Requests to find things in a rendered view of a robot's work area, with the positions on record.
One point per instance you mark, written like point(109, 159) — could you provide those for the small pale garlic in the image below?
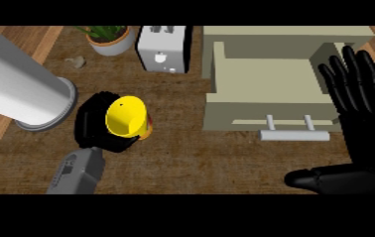
point(76, 61)

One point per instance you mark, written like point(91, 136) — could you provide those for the yellow cup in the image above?
point(128, 117)

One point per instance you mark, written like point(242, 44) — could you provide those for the beige cabinet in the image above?
point(289, 42)

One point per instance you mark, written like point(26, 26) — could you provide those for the potted green plant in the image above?
point(110, 37)

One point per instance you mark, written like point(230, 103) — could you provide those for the large white cylinder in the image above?
point(32, 92)

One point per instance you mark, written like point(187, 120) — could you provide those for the white toaster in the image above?
point(163, 48)

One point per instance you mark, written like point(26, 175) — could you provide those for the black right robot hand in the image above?
point(354, 115)

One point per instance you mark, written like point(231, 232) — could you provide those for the beige open drawer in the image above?
point(271, 92)

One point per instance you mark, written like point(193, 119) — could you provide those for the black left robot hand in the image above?
point(90, 122)

